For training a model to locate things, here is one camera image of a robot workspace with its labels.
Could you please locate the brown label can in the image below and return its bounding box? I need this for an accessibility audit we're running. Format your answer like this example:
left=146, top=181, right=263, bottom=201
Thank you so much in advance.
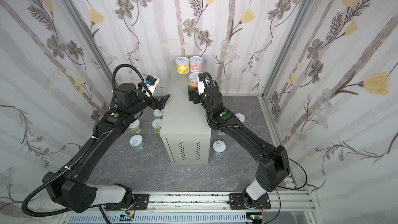
left=189, top=72, right=199, bottom=89

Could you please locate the pink label can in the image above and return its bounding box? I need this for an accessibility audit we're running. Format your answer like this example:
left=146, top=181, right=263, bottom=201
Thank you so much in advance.
left=190, top=56, right=204, bottom=73

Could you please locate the yellow label can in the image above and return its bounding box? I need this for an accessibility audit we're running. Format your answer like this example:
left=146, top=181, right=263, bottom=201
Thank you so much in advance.
left=175, top=57, right=190, bottom=74

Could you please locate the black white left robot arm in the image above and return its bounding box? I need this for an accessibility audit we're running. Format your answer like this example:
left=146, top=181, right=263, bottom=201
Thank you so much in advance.
left=42, top=83, right=170, bottom=213

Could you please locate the orange label can far left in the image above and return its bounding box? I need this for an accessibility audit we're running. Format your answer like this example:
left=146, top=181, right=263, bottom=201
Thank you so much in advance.
left=153, top=109, right=164, bottom=119

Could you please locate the green label can middle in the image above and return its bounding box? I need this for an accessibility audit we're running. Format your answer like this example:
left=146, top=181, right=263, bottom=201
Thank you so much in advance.
left=151, top=118, right=163, bottom=133

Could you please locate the green label can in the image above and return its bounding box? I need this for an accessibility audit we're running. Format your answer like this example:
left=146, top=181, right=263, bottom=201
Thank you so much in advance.
left=151, top=118, right=163, bottom=133
left=129, top=119, right=143, bottom=134

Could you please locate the green label can leftmost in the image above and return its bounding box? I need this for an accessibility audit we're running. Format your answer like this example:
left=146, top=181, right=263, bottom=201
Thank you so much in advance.
left=129, top=119, right=143, bottom=134

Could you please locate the white can beside cabinet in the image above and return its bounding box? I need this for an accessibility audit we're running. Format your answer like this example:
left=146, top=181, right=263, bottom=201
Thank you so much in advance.
left=216, top=130, right=225, bottom=136

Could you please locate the grey metal cabinet box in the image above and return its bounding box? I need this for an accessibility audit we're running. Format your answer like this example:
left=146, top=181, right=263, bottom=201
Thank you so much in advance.
left=160, top=65, right=211, bottom=165

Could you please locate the light blue can left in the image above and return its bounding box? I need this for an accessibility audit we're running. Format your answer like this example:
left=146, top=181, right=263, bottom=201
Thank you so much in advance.
left=129, top=134, right=145, bottom=151

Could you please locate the light blue can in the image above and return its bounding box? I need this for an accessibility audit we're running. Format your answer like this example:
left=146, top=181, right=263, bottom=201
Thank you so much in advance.
left=212, top=140, right=226, bottom=157
left=129, top=134, right=145, bottom=151

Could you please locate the light blue can right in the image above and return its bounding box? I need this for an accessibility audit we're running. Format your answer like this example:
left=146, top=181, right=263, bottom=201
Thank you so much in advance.
left=212, top=140, right=226, bottom=157

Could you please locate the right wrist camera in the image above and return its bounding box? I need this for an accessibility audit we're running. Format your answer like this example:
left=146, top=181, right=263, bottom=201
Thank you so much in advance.
left=198, top=81, right=205, bottom=95

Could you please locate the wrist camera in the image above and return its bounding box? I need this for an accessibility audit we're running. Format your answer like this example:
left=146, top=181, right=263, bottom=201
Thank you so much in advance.
left=145, top=75, right=160, bottom=94
left=198, top=81, right=205, bottom=95

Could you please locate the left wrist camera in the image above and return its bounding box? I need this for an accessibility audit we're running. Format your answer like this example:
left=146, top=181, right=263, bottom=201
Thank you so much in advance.
left=145, top=75, right=160, bottom=94

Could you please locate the white slotted cable duct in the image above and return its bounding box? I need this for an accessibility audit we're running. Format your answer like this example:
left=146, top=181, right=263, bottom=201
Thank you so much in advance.
left=64, top=213, right=252, bottom=224

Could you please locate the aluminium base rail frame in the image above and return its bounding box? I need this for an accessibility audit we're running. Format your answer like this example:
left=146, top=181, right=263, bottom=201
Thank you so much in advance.
left=58, top=189, right=322, bottom=224

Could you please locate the black corrugated left cable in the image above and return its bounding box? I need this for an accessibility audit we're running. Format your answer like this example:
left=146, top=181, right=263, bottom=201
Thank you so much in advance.
left=21, top=136, right=97, bottom=218

